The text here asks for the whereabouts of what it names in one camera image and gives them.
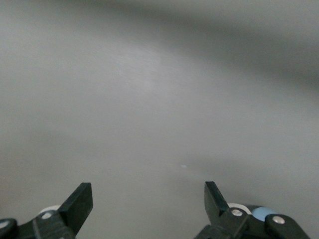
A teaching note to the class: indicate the light blue cup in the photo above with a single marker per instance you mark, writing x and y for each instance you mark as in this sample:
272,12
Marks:
260,214

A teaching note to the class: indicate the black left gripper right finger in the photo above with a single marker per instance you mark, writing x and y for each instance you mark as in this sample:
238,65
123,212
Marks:
214,204

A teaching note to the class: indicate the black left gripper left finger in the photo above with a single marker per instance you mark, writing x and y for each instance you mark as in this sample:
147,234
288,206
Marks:
77,204

